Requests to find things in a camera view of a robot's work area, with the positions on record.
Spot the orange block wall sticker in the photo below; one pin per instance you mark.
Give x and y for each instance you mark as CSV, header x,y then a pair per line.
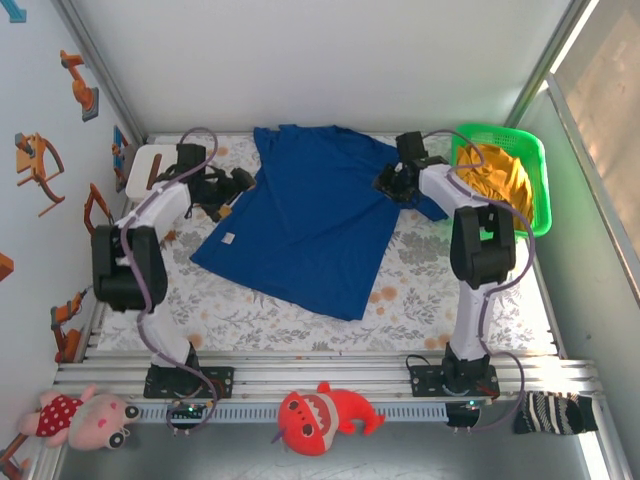
x,y
5,267

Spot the red shark plush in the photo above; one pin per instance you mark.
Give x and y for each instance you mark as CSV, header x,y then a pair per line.
x,y
310,420

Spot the glass window pane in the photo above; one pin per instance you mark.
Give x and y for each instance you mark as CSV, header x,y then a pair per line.
x,y
610,125

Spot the blue orange machine wall sticker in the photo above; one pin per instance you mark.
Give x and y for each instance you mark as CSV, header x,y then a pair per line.
x,y
120,150

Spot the floral tablecloth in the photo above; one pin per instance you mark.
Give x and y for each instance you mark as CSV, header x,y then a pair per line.
x,y
300,330

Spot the aluminium rail frame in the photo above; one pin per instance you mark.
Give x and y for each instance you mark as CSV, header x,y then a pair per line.
x,y
320,375

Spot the white tissue box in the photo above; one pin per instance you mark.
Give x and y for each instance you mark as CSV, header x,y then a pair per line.
x,y
142,175

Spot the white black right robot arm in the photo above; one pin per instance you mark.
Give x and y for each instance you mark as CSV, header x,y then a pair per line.
x,y
467,325

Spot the aluminium frame post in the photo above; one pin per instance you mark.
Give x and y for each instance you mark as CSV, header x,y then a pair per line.
x,y
550,60
102,70

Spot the blue t-shirt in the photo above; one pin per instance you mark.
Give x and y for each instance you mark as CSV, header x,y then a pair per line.
x,y
310,210

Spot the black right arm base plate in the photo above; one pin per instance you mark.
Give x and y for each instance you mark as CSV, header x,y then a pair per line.
x,y
424,385

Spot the pink pig plush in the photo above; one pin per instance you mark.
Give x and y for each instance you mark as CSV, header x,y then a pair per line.
x,y
95,417

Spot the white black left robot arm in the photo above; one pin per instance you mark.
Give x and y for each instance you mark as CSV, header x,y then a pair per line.
x,y
107,260

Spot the green plastic basket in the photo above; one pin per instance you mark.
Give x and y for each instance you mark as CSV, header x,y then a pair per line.
x,y
500,134

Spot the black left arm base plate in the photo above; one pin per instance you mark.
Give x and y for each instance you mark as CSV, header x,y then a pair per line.
x,y
225,382

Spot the yellow cloth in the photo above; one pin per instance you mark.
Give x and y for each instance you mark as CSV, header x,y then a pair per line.
x,y
505,180

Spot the black white striped sock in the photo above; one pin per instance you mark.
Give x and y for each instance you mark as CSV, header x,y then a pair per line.
x,y
555,412

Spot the small circuit board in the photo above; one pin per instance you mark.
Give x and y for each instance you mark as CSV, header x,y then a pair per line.
x,y
470,404
187,411

